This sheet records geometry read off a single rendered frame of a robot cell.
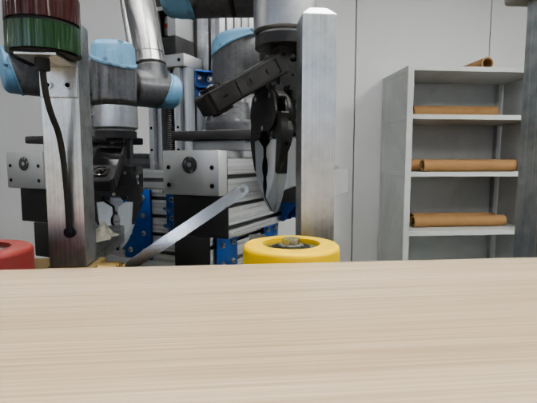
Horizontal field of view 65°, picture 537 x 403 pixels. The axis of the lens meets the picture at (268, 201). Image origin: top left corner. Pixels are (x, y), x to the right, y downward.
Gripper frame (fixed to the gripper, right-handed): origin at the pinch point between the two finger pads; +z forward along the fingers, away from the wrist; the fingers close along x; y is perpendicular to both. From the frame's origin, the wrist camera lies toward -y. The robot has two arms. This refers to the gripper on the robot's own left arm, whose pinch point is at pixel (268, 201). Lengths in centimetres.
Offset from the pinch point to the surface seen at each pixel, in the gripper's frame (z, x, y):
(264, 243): 1.9, -15.4, -7.8
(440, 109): -39, 168, 210
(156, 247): 4.9, 1.5, -13.7
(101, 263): 5.4, -1.8, -19.8
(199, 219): 1.9, 1.3, -8.5
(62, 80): -12.6, -2.5, -22.6
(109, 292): 2.3, -22.4, -20.8
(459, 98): -49, 178, 240
